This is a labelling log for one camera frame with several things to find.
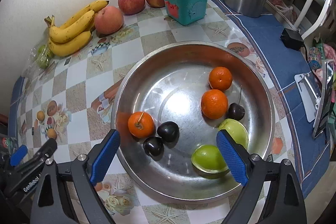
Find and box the brown longan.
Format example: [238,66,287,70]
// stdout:
[37,110,45,122]
[47,128,57,140]

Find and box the large green mango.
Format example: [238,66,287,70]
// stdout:
[191,144,228,174]

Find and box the orange with stem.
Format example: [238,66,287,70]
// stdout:
[127,111,155,139]

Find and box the small orange tangerine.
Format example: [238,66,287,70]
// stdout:
[209,67,232,91]

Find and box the patterned plastic tablecloth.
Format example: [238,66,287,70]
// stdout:
[9,0,333,223]

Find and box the clear plastic fruit container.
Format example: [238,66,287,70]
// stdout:
[21,42,54,80]

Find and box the yellow banana front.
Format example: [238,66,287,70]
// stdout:
[48,31,92,57]

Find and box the yellow banana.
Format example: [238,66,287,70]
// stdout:
[49,10,95,44]
[60,0,109,29]
[48,31,92,57]

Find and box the steel bowl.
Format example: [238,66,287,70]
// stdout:
[111,42,275,203]

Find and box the yellow banana middle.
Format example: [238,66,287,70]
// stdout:
[49,10,95,44]

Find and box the black small box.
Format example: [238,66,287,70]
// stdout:
[280,28,304,51]

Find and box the red peach front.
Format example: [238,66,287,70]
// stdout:
[94,6,123,35]

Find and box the yellow banana back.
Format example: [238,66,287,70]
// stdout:
[60,0,109,29]

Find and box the teal plastic box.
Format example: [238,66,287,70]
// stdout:
[165,0,207,26]

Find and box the red peach middle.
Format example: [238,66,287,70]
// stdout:
[118,0,145,15]

